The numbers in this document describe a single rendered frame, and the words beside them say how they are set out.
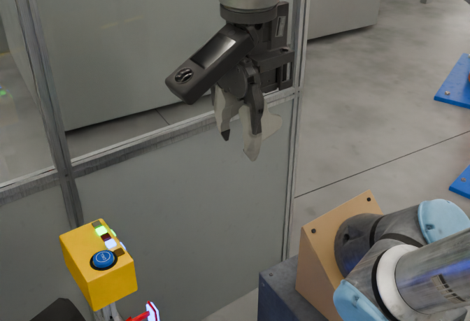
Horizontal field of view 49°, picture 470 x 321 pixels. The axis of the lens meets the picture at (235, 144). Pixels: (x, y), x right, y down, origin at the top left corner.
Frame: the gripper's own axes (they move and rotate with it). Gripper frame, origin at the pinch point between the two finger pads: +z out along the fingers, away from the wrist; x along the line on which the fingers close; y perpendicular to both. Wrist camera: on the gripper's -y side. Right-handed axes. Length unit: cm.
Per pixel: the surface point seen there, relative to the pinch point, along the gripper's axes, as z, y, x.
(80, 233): 36, -15, 35
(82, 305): 97, -12, 71
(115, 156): 44, 7, 70
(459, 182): 140, 205, 66
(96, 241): 35.7, -13.6, 31.1
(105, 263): 34.7, -14.8, 23.3
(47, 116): 26, -9, 70
